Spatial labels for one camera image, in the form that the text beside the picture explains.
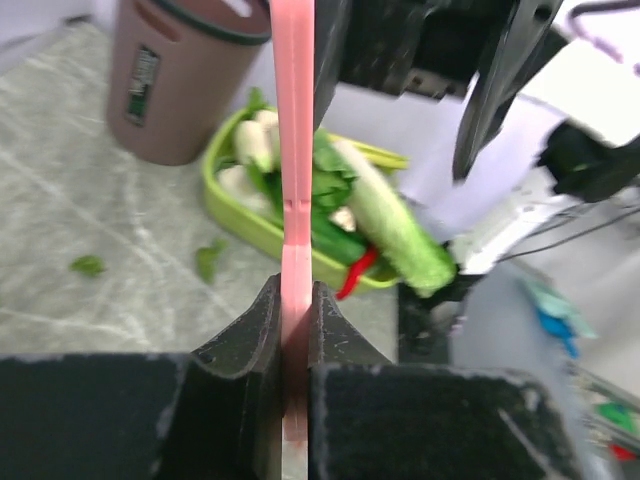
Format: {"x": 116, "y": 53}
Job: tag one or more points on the beige mushroom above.
{"x": 343, "y": 218}

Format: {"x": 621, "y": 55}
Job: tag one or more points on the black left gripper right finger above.
{"x": 372, "y": 419}

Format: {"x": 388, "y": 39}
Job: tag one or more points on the dark green leafy vegetable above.
{"x": 331, "y": 187}

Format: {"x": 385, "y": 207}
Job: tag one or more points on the pink hand brush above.
{"x": 293, "y": 45}

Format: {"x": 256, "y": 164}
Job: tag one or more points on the brown plastic trash bin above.
{"x": 176, "y": 66}

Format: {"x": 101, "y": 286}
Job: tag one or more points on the white green cabbage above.
{"x": 388, "y": 224}

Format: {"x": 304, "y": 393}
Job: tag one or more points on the red chili pepper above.
{"x": 356, "y": 271}

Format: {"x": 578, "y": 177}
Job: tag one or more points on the white radish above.
{"x": 254, "y": 143}

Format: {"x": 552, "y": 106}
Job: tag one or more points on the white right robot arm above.
{"x": 583, "y": 167}

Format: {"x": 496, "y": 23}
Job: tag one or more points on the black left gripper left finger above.
{"x": 211, "y": 413}

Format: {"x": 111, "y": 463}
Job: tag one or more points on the green paper scrap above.
{"x": 90, "y": 266}
{"x": 206, "y": 259}

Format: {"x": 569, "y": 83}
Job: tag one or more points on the green plastic vegetable basket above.
{"x": 267, "y": 237}

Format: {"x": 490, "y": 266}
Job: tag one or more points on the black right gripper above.
{"x": 433, "y": 49}

